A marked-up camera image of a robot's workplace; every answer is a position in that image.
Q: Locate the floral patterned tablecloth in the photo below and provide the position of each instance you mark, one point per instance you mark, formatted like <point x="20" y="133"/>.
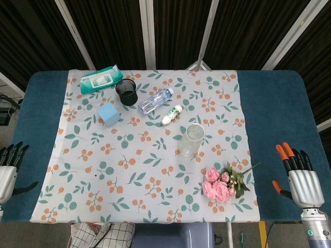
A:
<point x="144" y="144"/>

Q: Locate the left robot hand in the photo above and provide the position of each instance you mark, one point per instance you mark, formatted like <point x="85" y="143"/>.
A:
<point x="6" y="175"/>

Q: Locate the clear plastic water bottle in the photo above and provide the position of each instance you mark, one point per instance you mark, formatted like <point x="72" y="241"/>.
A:
<point x="155" y="100"/>

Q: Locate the pink rose bouquet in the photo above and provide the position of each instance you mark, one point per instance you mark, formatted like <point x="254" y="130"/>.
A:
<point x="219" y="184"/>

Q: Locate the white tripod stand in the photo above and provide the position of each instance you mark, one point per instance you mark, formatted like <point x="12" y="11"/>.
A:
<point x="200" y="63"/>

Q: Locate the small white drink bottle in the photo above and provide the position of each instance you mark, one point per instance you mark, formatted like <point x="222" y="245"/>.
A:
<point x="172" y="114"/>

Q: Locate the checkered fabric bag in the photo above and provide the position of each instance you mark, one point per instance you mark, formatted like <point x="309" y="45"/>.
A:
<point x="103" y="235"/>

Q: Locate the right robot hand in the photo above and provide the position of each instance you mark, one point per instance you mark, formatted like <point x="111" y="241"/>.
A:
<point x="305" y="180"/>

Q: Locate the clear glass vase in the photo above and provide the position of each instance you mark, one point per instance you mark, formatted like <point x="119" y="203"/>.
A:
<point x="190" y="140"/>

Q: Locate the blue foam cube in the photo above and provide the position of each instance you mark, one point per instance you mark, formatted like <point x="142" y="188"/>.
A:
<point x="108" y="113"/>

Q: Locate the green wet wipes pack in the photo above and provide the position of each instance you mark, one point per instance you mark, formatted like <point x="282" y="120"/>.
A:
<point x="99" y="80"/>

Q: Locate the grey plastic stool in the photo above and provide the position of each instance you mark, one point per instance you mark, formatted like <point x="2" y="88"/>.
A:
<point x="173" y="235"/>

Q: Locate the blue table cover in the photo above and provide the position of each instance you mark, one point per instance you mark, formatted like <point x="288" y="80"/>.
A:
<point x="276" y="121"/>

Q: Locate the black mesh pen cup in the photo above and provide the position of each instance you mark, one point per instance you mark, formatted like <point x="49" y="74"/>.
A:
<point x="126" y="93"/>

